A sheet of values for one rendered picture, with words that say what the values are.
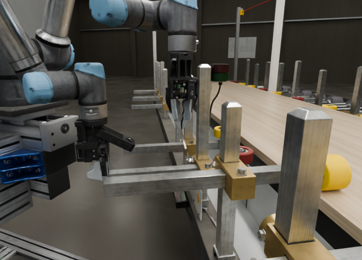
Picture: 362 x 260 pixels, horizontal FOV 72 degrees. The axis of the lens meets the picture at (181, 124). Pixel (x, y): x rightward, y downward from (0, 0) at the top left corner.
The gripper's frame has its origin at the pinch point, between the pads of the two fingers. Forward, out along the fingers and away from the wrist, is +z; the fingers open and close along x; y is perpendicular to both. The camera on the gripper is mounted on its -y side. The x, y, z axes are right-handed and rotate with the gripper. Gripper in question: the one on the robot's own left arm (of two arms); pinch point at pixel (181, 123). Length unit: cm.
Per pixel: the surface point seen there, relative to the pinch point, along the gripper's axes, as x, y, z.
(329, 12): 831, -1017, -209
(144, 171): -11.3, 0.1, 14.5
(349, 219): 26.6, 35.0, 10.3
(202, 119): 7.5, -3.7, -0.2
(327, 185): 27.7, 27.1, 7.7
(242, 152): 19.3, 1.3, 9.7
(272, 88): 104, -136, 8
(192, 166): 3.9, -0.9, 14.4
